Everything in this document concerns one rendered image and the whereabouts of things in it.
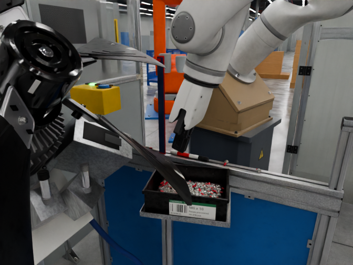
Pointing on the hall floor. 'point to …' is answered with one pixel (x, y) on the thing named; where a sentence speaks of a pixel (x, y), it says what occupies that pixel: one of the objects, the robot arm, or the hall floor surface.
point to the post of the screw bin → (167, 242)
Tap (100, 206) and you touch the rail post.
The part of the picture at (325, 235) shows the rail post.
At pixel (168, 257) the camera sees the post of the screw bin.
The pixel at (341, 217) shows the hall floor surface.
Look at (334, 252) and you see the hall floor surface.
